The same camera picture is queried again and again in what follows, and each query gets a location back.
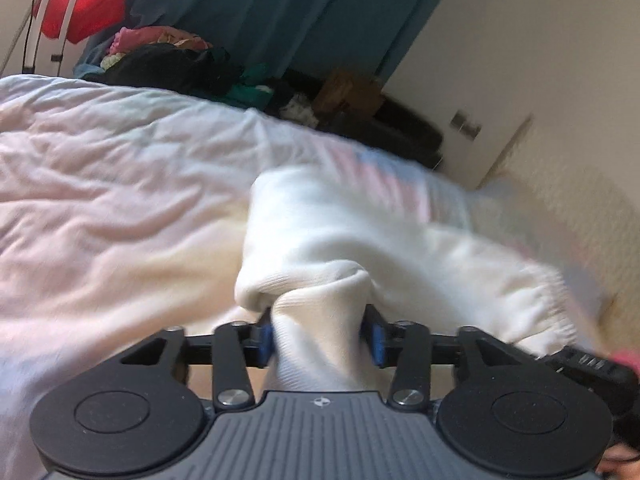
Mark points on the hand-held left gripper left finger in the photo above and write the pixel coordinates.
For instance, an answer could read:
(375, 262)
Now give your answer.
(265, 342)

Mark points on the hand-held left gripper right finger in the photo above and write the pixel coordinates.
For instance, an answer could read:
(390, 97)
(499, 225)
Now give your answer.
(376, 342)

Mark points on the white sweatshirt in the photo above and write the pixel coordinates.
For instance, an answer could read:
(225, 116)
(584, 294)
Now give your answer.
(380, 250)

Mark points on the pile of mixed clothes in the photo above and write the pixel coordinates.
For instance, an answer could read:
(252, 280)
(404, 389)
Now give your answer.
(160, 60)

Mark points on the black suitcase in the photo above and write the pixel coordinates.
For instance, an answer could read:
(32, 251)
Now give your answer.
(400, 130)

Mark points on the pastel duvet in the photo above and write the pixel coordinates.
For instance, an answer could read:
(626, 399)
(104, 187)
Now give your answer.
(110, 170)

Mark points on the brown cardboard box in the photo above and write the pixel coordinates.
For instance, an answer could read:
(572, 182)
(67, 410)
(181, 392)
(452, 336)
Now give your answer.
(350, 92)

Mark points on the teal curtain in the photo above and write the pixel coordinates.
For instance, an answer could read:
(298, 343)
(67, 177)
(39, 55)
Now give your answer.
(300, 10)

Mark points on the red bag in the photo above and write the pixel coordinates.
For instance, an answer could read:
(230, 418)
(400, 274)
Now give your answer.
(95, 5)

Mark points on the metal wall switch plate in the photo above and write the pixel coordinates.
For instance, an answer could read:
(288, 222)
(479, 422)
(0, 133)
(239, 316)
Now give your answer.
(465, 124)

